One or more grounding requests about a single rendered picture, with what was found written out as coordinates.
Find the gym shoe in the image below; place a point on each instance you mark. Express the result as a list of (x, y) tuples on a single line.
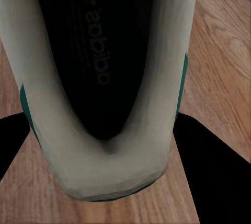
[(100, 84)]

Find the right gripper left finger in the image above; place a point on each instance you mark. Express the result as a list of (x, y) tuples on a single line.
[(13, 131)]

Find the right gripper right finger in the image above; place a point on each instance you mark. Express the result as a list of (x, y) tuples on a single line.
[(219, 178)]

